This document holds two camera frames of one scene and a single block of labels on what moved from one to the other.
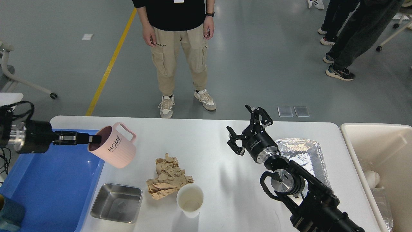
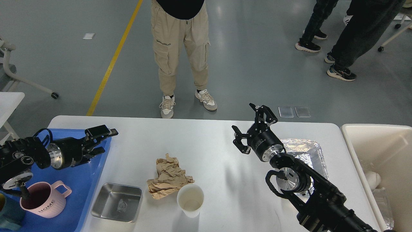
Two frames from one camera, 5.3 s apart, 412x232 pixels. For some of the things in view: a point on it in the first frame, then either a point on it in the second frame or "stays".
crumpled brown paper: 170,178 stays
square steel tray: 117,202 stays
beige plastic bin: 386,149 stays
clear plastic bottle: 380,195 stays
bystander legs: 337,12 → 322,10
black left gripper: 35,136 → 67,152
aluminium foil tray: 307,153 stays
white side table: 8,98 stays
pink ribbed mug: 115,149 → 44,200
